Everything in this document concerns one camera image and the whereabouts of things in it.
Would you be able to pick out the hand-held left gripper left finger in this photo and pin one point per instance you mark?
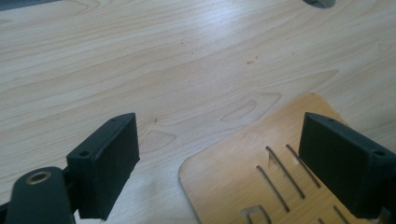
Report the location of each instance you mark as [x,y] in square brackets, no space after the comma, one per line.
[106,161]

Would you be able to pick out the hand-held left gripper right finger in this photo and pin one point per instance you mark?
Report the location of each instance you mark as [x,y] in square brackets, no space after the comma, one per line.
[345,168]

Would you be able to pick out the wooden coaster with slots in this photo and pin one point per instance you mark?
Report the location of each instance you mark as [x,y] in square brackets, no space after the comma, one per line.
[236,186]

